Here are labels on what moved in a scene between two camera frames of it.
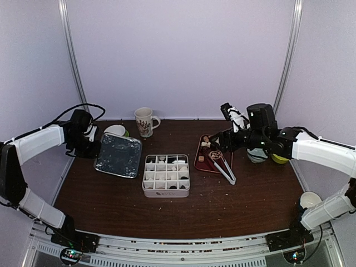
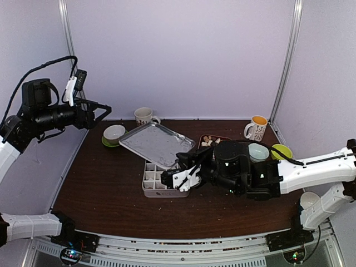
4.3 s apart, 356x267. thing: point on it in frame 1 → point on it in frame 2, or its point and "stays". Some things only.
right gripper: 222,136 → 192,158
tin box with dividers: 166,176 stays
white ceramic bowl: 117,129 stays
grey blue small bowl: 257,155 stays
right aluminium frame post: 298,8 stays
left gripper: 94,153 → 88,122
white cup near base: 308,199 stays
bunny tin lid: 118,155 → 157,143
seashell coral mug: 144,120 stays
